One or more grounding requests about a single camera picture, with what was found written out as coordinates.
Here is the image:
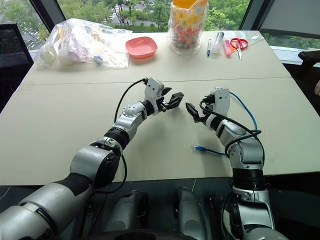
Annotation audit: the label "black mesh office chair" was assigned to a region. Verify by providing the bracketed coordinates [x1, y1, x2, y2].
[0, 21, 35, 107]

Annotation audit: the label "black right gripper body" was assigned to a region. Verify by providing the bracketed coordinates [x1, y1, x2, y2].
[194, 101, 217, 125]

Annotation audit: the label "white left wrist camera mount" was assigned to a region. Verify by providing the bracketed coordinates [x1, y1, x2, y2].
[144, 77, 165, 116]

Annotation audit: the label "clear plastic tube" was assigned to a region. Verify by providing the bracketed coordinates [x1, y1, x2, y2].
[211, 31, 225, 59]

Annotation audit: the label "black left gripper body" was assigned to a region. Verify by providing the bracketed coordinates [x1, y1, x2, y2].
[157, 94, 174, 113]

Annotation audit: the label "blue Ethernet cable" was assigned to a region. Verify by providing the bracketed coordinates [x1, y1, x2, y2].
[191, 86, 259, 157]

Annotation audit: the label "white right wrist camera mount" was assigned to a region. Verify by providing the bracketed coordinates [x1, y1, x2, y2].
[213, 87, 231, 119]

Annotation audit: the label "pink plastic bowl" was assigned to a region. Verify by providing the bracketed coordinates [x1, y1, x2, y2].
[125, 36, 159, 60]

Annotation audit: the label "dark rounded robot leg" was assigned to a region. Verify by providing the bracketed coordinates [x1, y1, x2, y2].
[103, 189, 149, 235]
[174, 186, 209, 240]

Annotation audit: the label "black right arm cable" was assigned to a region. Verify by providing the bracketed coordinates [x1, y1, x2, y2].
[199, 98, 266, 166]

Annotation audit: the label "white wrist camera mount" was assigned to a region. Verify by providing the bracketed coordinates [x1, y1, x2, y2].
[144, 77, 165, 116]
[213, 87, 231, 119]

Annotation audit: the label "flat clear plastic bag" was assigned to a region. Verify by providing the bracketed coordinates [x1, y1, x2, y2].
[246, 30, 265, 45]

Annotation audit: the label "pink highlighter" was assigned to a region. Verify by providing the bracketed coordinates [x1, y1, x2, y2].
[224, 39, 236, 58]

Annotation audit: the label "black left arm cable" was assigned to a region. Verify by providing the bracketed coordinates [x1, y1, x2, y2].
[94, 78, 149, 195]

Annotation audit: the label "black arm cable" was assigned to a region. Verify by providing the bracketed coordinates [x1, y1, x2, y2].
[199, 98, 266, 166]
[94, 78, 149, 195]

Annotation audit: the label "clear jar of colourful candy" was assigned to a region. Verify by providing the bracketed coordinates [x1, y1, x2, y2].
[167, 0, 210, 54]

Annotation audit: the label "clear plastic bag of items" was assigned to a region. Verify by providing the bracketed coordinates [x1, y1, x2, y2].
[34, 18, 134, 69]

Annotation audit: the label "black chair armrest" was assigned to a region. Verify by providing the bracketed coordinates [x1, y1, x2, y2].
[296, 50, 320, 81]

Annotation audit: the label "red handled scissors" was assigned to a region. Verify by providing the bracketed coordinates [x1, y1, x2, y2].
[229, 37, 250, 61]

